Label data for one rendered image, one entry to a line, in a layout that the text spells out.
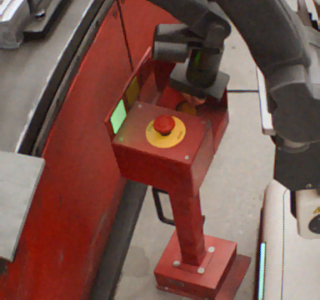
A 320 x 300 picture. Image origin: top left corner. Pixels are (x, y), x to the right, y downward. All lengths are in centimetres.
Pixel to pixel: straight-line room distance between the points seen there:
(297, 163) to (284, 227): 73
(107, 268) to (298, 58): 138
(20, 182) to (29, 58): 42
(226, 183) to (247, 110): 31
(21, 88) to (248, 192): 102
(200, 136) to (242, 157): 93
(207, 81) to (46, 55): 33
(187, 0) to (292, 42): 49
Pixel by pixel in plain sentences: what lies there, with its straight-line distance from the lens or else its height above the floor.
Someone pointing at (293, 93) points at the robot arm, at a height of 128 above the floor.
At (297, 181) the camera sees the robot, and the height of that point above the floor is 91.
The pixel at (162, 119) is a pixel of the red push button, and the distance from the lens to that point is 111.
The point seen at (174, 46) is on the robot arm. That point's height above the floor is 94.
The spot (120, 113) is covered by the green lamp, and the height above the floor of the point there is 81.
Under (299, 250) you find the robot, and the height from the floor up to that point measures 28.
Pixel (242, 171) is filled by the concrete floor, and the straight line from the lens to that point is 200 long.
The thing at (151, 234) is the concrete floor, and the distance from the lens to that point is 190.
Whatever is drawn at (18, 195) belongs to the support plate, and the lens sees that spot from 84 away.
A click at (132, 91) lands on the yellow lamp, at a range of 116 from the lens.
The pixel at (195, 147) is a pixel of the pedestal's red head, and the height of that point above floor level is 78.
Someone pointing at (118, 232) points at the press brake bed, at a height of 5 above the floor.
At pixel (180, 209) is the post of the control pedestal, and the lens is 141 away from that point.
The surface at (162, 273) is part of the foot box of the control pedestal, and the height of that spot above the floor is 12.
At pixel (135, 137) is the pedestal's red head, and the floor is 78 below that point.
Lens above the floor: 167
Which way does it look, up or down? 53 degrees down
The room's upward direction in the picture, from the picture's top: 11 degrees counter-clockwise
